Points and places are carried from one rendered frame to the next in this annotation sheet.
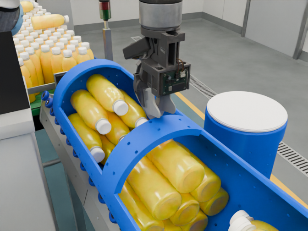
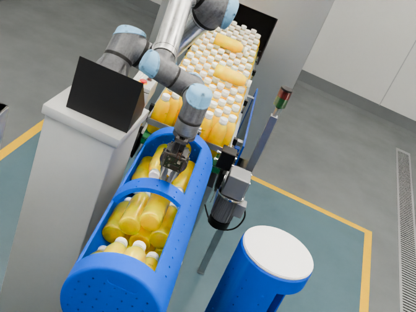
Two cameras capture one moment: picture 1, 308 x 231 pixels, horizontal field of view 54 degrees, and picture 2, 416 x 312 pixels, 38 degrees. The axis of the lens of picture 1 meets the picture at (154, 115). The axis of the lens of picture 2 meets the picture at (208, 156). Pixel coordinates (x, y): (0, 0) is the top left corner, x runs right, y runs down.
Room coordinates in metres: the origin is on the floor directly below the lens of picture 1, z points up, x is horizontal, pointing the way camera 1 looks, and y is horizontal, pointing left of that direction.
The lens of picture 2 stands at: (-0.85, -0.87, 2.29)
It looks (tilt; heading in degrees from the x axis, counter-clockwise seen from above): 29 degrees down; 29
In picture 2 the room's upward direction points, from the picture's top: 23 degrees clockwise
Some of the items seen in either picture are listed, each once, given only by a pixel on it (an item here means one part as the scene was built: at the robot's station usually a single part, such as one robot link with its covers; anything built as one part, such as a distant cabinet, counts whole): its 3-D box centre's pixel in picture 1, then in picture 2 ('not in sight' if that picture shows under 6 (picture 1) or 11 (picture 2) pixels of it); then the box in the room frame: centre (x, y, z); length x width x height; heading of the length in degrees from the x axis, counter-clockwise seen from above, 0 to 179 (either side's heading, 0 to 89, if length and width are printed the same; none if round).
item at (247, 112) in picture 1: (245, 109); (278, 251); (0.93, -0.33, 1.03); 0.28 x 0.28 x 0.01
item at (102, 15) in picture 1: (105, 13); (281, 101); (1.73, 0.27, 1.18); 0.06 x 0.06 x 0.05
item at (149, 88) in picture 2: not in sight; (142, 87); (1.25, 0.74, 1.05); 0.20 x 0.10 x 0.10; 31
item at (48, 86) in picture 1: (63, 83); (187, 136); (1.28, 0.43, 0.96); 0.40 x 0.01 x 0.03; 121
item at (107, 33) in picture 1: (113, 111); (234, 200); (1.73, 0.27, 0.55); 0.04 x 0.04 x 1.10; 31
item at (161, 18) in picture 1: (162, 13); (187, 126); (0.54, -0.01, 1.45); 0.08 x 0.08 x 0.05
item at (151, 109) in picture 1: (153, 108); (163, 173); (0.53, 0.00, 1.27); 0.06 x 0.03 x 0.09; 31
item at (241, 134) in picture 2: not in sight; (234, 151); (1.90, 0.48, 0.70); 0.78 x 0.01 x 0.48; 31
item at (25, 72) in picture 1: (23, 82); (159, 114); (1.24, 0.59, 0.99); 0.07 x 0.07 x 0.19
